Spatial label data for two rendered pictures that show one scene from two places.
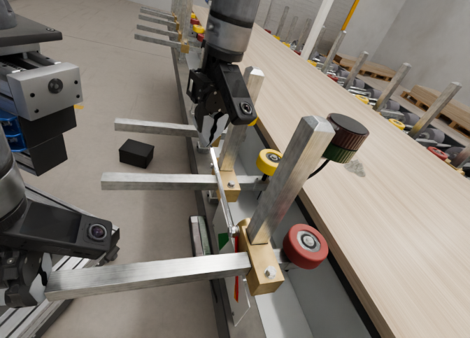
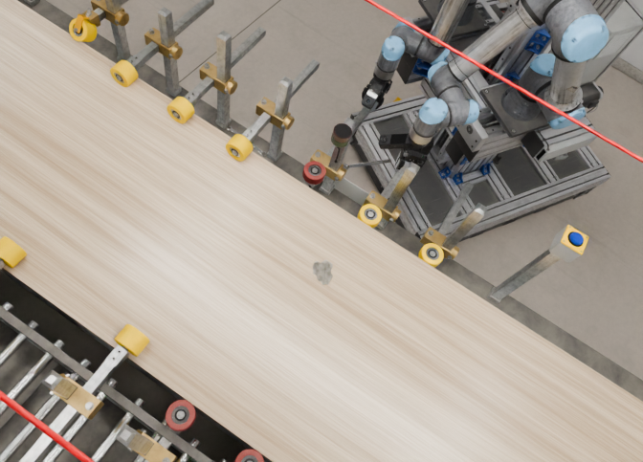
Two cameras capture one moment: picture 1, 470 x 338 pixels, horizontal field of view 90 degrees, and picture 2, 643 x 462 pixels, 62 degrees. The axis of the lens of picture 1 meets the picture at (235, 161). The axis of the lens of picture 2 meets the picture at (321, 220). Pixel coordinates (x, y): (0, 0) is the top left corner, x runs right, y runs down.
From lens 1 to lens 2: 1.85 m
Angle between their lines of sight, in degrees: 74
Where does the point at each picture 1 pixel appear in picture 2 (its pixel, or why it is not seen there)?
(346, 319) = not seen: hidden behind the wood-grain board
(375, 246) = (283, 198)
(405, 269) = (266, 197)
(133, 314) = not seen: hidden behind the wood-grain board
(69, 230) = (370, 93)
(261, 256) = (325, 159)
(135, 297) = not seen: hidden behind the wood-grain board
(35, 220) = (376, 85)
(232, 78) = (402, 137)
